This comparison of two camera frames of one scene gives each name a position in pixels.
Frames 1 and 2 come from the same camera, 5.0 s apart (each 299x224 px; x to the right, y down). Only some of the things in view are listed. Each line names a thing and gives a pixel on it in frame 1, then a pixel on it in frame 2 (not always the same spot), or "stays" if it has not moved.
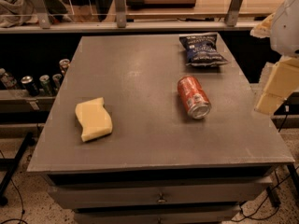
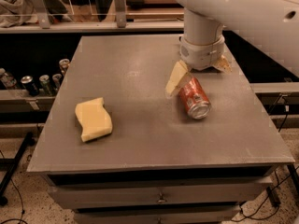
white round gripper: (286, 32) → (202, 55)
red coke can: (194, 97) stays
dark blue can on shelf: (29, 84) stays
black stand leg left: (11, 164) stays
